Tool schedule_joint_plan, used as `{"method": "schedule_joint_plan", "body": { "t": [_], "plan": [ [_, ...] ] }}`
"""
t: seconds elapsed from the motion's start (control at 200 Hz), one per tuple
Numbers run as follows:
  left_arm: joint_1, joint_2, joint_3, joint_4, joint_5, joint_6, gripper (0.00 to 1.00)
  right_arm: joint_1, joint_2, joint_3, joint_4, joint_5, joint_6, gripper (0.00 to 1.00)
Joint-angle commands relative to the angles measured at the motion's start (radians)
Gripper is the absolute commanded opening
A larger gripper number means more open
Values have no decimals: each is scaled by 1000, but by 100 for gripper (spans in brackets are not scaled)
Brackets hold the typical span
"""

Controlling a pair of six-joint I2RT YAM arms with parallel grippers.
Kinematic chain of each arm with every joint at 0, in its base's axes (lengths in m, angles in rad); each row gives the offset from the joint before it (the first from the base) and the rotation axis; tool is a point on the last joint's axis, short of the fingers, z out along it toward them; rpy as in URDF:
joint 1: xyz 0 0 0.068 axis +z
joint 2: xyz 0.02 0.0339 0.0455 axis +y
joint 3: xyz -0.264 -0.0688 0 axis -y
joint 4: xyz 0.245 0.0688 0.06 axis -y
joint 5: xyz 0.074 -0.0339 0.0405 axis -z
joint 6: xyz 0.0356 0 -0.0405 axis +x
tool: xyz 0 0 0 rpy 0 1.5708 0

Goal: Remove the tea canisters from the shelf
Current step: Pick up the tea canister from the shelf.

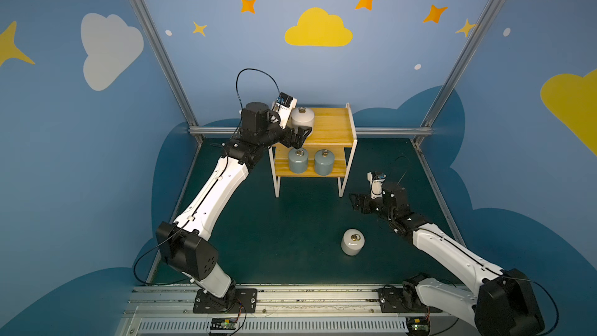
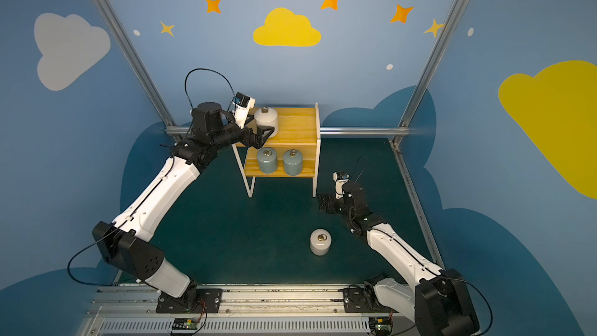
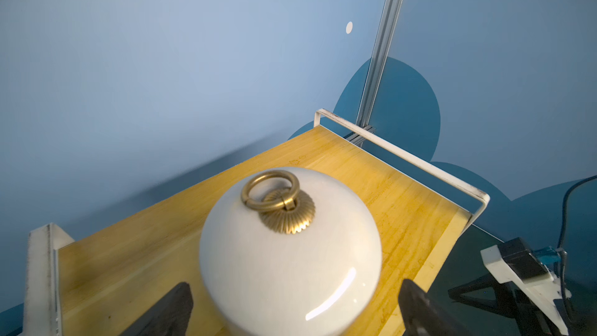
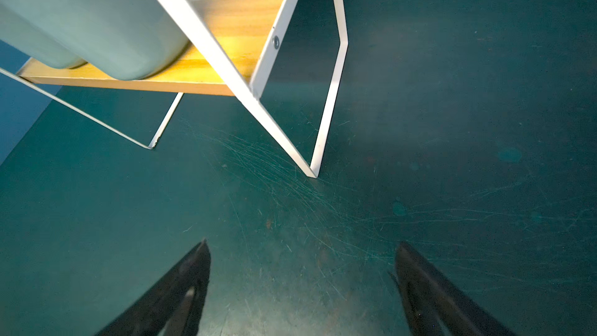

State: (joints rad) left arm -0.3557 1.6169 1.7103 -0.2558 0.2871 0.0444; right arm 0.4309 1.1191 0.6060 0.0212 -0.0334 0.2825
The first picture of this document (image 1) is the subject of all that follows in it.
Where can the right controller board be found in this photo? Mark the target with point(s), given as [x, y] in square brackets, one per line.
[418, 326]

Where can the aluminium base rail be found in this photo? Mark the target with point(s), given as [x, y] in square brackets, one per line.
[280, 310]

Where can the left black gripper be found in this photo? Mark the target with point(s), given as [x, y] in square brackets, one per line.
[298, 133]

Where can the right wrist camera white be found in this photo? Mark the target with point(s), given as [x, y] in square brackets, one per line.
[376, 180]

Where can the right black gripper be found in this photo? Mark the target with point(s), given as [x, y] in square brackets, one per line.
[368, 202]

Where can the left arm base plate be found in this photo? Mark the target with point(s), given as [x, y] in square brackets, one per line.
[206, 303]

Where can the rear aluminium frame bar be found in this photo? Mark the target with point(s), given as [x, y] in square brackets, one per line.
[360, 131]

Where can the left controller board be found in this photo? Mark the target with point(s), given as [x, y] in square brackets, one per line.
[222, 325]

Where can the controller board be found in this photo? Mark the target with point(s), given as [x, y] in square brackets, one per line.
[222, 325]
[418, 326]

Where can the left aluminium frame post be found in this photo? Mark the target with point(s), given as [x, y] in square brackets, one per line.
[147, 24]

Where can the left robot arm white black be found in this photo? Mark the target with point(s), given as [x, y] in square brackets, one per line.
[183, 243]

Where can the white tea canister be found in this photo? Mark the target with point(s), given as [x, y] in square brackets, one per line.
[302, 117]
[352, 242]

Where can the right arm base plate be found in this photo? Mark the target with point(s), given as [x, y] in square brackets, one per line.
[393, 301]

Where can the aluminium frame post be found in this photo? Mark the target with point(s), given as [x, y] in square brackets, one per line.
[147, 24]
[487, 17]

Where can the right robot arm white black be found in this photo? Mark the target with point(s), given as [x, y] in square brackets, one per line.
[495, 301]

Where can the right aluminium frame post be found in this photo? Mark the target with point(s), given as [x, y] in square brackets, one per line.
[487, 17]

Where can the wooden two-tier shelf white frame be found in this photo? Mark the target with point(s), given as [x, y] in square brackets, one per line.
[334, 131]

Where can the grey-blue tea canister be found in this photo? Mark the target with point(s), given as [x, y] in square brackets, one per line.
[298, 160]
[324, 162]

